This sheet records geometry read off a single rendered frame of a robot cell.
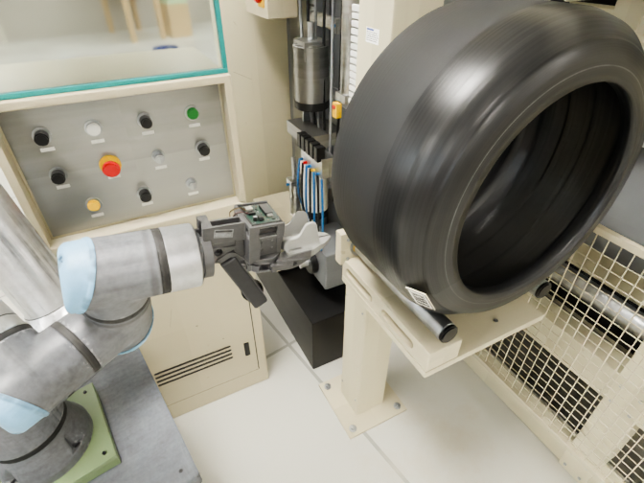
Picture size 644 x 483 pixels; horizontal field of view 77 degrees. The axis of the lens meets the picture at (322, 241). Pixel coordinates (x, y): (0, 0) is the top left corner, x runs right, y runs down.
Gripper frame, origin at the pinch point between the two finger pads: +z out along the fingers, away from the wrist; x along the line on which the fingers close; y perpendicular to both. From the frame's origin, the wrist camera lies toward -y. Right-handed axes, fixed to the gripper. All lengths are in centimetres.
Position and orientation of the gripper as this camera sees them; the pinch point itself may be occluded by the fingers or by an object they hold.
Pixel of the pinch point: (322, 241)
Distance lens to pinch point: 67.6
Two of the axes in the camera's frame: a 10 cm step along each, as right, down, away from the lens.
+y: 1.1, -8.3, -5.4
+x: -4.6, -5.2, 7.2
